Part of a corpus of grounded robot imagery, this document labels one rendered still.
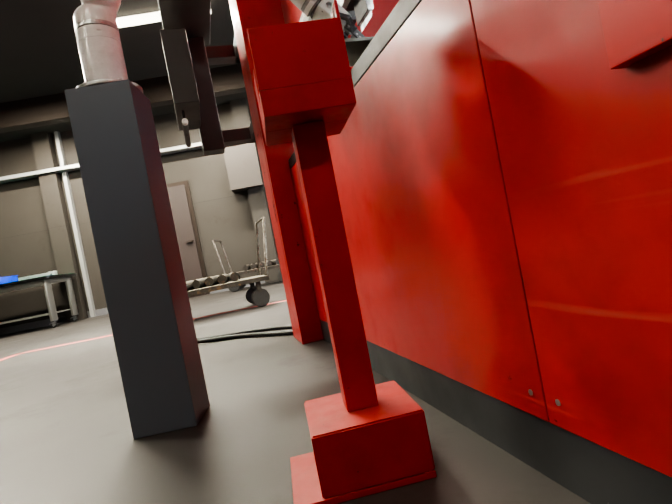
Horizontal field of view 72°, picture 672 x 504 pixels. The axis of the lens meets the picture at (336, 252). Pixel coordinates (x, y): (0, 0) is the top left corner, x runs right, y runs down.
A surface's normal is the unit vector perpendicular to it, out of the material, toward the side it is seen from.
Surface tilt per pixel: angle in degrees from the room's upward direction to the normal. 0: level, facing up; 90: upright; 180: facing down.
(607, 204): 90
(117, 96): 90
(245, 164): 90
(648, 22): 90
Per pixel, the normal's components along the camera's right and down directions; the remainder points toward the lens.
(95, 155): 0.07, 0.00
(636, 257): -0.95, 0.18
